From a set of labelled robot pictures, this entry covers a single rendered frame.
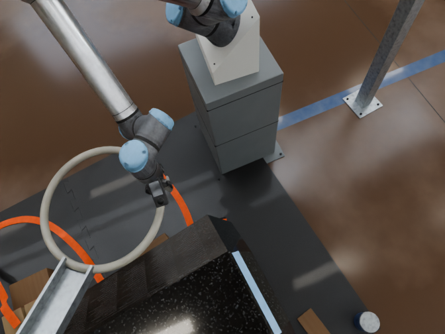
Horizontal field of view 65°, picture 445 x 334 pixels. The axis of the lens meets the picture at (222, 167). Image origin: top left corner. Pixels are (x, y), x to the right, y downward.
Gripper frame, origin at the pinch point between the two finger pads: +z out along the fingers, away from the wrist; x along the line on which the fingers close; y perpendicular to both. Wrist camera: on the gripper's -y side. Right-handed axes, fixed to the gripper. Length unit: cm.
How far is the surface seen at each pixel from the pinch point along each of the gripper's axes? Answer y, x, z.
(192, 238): -16.4, -4.4, 19.3
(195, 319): -48.0, -1.6, 1.7
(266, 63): 53, -58, 9
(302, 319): -64, -45, 84
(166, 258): -22.2, 7.6, 16.1
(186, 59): 68, -22, 9
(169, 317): -45.0, 7.0, 1.6
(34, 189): 60, 107, 90
